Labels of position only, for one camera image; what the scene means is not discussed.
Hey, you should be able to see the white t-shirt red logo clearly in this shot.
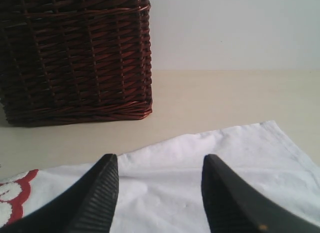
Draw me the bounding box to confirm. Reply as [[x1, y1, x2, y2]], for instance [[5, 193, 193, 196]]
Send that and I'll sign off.
[[0, 121, 320, 233]]

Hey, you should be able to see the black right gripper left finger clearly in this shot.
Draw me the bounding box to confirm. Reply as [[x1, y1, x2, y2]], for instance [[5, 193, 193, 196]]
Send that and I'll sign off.
[[0, 154, 119, 233]]

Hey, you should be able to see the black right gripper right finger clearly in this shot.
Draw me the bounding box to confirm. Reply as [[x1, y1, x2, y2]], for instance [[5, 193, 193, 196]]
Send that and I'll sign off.
[[201, 154, 320, 233]]

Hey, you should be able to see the dark red wicker basket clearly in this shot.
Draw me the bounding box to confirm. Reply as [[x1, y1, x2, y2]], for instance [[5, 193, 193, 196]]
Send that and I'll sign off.
[[0, 0, 153, 127]]

